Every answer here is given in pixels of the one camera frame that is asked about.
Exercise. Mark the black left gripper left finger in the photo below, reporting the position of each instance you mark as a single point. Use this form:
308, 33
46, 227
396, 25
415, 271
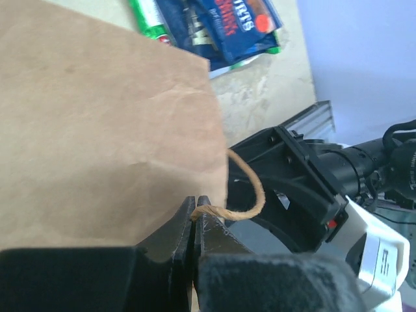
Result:
154, 275

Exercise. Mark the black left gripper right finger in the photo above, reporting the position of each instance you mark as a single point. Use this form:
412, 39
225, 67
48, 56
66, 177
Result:
230, 277

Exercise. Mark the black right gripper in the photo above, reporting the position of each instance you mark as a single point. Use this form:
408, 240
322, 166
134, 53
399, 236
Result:
304, 201

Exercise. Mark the brown paper bag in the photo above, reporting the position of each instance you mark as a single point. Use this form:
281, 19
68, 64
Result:
104, 132

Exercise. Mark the red blue snack packet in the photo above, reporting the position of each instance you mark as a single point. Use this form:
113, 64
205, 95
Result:
240, 28

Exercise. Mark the blue white chips bag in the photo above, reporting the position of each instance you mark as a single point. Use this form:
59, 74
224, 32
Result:
188, 31

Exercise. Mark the green white snack packet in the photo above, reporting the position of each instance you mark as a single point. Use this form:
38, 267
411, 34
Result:
151, 24

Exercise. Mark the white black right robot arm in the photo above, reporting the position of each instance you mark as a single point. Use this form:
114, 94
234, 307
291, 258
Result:
365, 170

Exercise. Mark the aluminium frame rail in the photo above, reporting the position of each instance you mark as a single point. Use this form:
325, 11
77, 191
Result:
314, 122

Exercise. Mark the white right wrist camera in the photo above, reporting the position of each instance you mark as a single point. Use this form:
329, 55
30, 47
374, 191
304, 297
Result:
378, 255

